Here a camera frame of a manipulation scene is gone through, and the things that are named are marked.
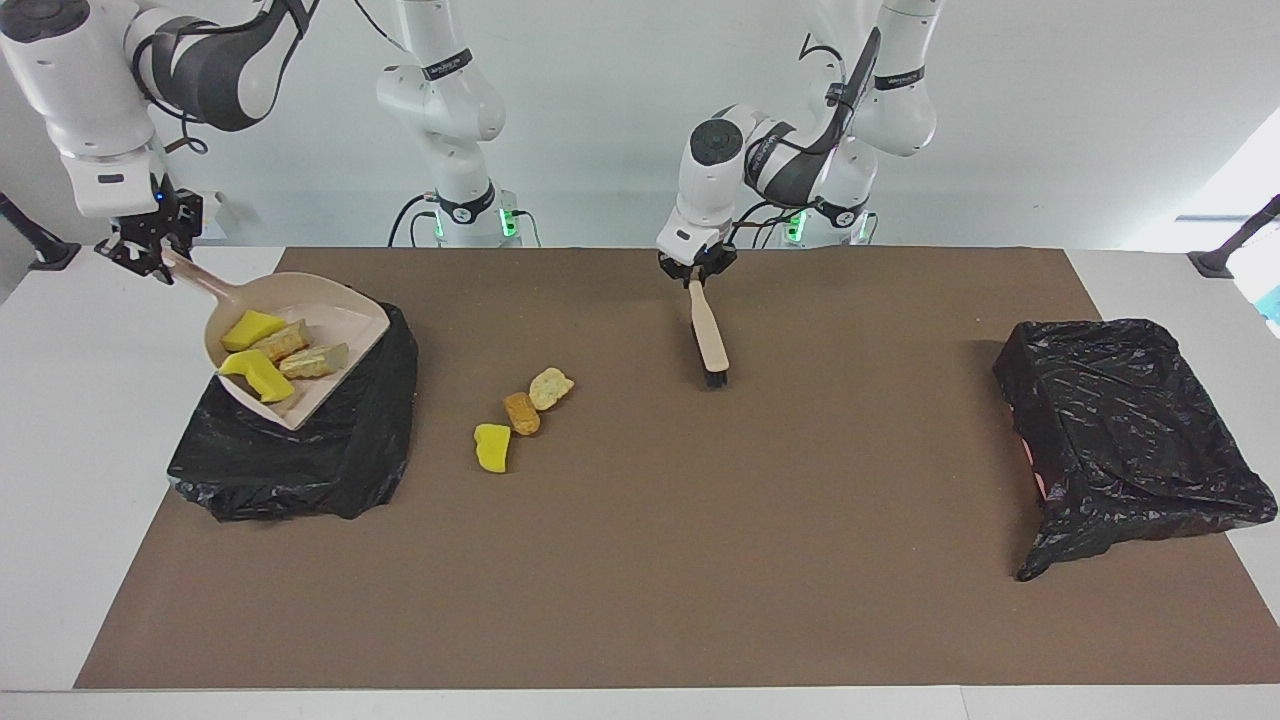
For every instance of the white wall socket box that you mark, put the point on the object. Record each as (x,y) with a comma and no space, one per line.
(218,215)

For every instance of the yellow sponge with green pad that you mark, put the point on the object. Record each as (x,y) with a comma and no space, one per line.
(258,375)

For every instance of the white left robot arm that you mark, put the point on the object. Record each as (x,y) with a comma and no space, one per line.
(710,190)

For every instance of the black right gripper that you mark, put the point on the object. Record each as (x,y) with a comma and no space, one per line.
(165,225)

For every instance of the brown bread chunk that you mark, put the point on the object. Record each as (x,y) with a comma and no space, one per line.
(521,414)

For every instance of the green lit base connector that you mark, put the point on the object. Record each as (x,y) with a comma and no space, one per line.
(795,225)
(508,220)

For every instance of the teal object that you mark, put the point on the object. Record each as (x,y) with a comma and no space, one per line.
(1272,305)

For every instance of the beige plastic dustpan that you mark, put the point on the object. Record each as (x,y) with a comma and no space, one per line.
(350,325)

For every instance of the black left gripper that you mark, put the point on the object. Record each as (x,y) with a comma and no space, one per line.
(700,268)

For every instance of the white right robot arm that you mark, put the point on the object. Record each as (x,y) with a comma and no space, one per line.
(80,80)

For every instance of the black bag lined pink bin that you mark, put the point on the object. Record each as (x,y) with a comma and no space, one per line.
(1130,430)

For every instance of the brown table mat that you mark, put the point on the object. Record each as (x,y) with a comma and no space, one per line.
(640,620)

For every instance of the black clamp stand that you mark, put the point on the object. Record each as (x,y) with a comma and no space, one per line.
(1225,258)
(45,252)

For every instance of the beige hand brush black bristles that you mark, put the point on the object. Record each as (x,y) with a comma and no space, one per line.
(710,340)

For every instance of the yellow sponge piece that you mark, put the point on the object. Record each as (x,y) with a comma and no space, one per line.
(492,450)
(250,328)

